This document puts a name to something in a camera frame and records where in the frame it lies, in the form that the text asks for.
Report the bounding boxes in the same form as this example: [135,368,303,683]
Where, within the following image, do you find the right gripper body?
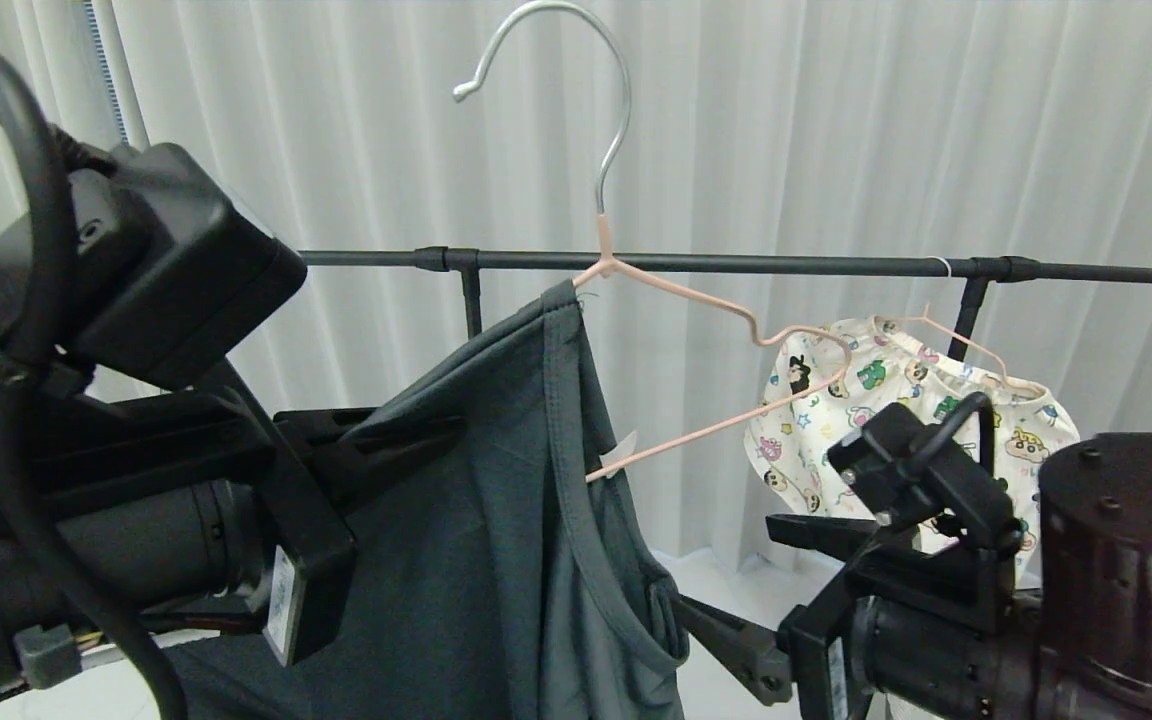
[778,572,1049,720]

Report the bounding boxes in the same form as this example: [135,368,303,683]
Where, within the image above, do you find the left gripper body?
[0,418,358,668]

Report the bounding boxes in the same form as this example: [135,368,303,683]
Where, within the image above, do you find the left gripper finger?
[274,406,467,509]

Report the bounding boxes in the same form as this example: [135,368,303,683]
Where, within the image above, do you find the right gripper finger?
[765,513,927,563]
[673,594,799,707]

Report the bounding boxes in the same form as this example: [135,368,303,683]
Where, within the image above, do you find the dark grey sleeveless top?
[164,279,691,720]

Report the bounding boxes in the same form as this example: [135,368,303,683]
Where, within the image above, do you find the pink clothes hanger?
[874,304,1049,397]
[452,0,854,484]

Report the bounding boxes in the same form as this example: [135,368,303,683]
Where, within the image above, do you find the black clothes rack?
[298,245,1152,366]

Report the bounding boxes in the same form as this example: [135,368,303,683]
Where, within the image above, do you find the cream printed garment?
[743,314,1083,587]

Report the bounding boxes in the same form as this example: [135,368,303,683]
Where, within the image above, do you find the white curtain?
[0,0,1152,581]

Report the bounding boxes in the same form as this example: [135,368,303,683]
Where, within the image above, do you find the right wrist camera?
[824,400,1029,613]

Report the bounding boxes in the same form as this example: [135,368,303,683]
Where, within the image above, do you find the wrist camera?
[824,400,1029,613]
[0,125,309,493]

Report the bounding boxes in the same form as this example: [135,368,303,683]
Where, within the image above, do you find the black cable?
[893,391,998,479]
[0,44,189,720]

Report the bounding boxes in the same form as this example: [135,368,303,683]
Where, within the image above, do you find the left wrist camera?
[0,125,309,493]

